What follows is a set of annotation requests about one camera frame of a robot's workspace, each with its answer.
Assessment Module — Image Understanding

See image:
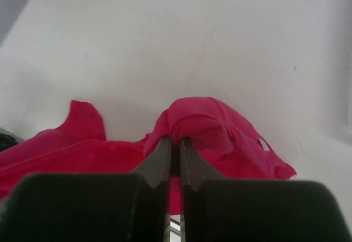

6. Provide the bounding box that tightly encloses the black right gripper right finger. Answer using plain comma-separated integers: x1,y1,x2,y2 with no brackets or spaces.
180,139,351,241

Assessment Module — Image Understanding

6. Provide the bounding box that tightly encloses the crimson pink t-shirt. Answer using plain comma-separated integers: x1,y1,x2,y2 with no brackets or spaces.
1,97,296,198

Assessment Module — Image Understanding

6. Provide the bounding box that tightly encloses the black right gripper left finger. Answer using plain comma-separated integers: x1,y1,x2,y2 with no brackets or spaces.
1,137,172,241

